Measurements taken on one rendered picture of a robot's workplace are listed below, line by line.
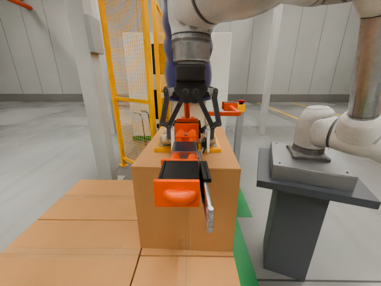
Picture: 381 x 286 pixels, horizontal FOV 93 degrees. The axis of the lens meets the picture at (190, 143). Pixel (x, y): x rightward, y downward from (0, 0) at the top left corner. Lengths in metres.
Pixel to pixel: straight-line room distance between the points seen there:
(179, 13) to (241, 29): 10.13
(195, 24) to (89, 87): 1.81
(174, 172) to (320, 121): 0.89
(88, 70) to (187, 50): 1.77
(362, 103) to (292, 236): 0.83
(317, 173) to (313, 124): 0.24
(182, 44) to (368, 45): 0.63
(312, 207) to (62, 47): 11.91
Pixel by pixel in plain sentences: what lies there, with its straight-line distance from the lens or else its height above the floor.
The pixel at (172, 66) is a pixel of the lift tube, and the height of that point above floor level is 1.29.
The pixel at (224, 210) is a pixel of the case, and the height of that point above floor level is 0.76.
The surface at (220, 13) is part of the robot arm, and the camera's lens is 0.37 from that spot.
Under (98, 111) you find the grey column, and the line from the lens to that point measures 2.16.
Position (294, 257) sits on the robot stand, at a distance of 1.50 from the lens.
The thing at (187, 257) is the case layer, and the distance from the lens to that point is 0.89.
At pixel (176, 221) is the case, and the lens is 0.80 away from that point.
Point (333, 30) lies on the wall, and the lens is 12.27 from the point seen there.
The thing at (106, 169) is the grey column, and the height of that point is 0.22.
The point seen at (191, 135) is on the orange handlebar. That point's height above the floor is 1.09.
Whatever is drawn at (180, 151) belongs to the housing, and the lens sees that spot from 0.42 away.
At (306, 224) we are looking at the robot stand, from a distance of 1.33.
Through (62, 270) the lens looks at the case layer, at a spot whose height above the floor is 0.54.
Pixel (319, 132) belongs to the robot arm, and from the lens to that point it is 1.10.
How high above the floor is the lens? 1.25
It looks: 20 degrees down
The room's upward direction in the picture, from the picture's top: straight up
